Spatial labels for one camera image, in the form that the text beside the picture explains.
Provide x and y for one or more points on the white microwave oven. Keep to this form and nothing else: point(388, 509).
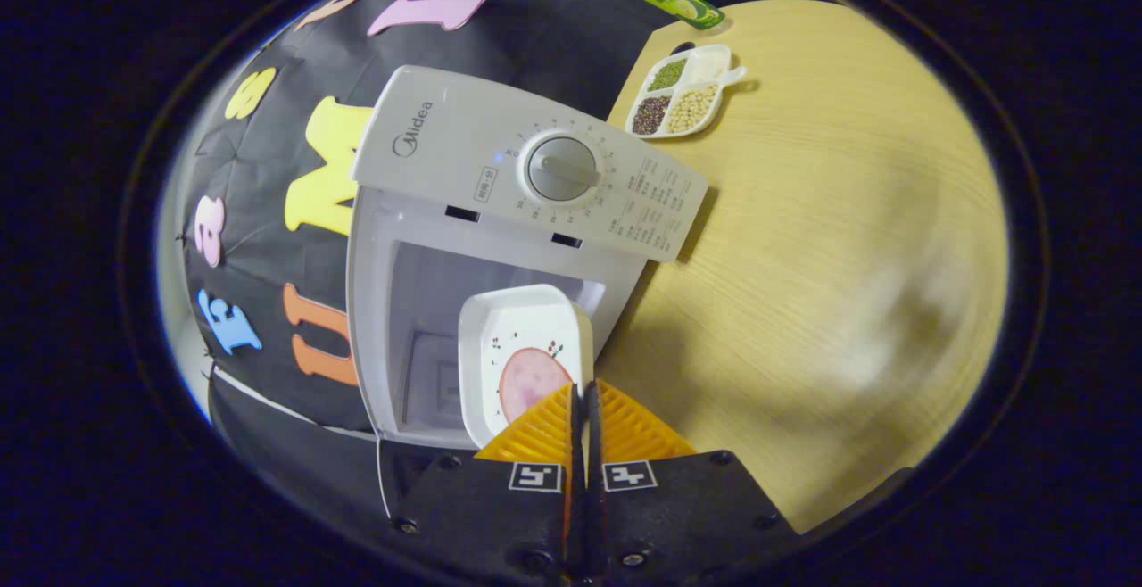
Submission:
point(464, 132)

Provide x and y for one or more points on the pink ham slice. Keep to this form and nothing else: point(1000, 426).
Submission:
point(531, 382)

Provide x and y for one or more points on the white divided dish with beans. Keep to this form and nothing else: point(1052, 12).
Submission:
point(705, 65)

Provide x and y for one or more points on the white square plate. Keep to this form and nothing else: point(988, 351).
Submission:
point(517, 319)

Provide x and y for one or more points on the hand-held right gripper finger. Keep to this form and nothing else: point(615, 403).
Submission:
point(595, 444)
point(578, 444)

